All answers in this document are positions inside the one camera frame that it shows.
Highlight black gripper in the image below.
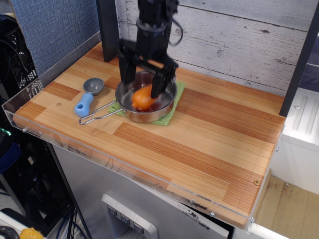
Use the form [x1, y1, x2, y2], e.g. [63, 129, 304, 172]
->
[118, 23, 178, 98]

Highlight orange toy pepper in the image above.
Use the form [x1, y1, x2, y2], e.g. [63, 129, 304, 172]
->
[131, 85, 157, 111]

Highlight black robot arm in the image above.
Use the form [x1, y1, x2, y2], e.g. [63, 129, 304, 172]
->
[118, 0, 178, 98]

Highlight stainless steel saucepan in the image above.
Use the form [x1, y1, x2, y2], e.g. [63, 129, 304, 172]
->
[79, 71, 177, 125]

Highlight green dish cloth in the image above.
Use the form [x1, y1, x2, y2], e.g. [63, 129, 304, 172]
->
[108, 81, 185, 126]

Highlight blue grey toy scoop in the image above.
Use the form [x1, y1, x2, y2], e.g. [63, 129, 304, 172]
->
[74, 78, 104, 117]

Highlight black plastic crate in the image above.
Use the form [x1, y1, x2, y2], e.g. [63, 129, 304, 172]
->
[0, 25, 37, 95]

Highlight clear acrylic table guard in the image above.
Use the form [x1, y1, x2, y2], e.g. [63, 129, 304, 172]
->
[1, 78, 272, 234]

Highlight silver appliance with buttons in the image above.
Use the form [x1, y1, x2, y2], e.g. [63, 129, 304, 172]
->
[101, 193, 159, 239]

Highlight white ribbed box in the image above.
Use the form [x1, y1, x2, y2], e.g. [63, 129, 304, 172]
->
[283, 88, 319, 148]

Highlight yellow object bottom left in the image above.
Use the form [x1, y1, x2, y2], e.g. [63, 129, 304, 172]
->
[19, 228, 44, 239]

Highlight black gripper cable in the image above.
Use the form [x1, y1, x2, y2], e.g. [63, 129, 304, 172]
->
[168, 14, 184, 47]

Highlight black vertical post left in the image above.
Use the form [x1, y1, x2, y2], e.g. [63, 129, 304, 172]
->
[96, 0, 119, 62]

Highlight black vertical post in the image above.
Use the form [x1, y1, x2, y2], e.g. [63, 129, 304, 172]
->
[279, 1, 319, 117]
[96, 0, 119, 62]

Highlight black vertical post right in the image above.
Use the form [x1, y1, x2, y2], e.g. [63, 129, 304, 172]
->
[279, 1, 319, 117]

